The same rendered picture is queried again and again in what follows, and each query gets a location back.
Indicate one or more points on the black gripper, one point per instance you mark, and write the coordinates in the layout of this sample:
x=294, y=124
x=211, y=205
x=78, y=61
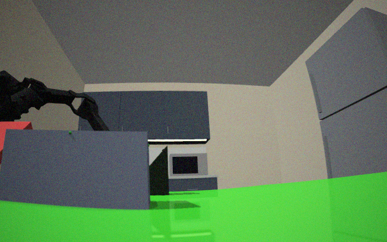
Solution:
x=11, y=106

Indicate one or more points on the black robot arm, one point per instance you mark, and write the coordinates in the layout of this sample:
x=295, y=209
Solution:
x=38, y=95

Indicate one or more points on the red box lid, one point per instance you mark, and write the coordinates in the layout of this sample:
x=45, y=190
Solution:
x=11, y=125

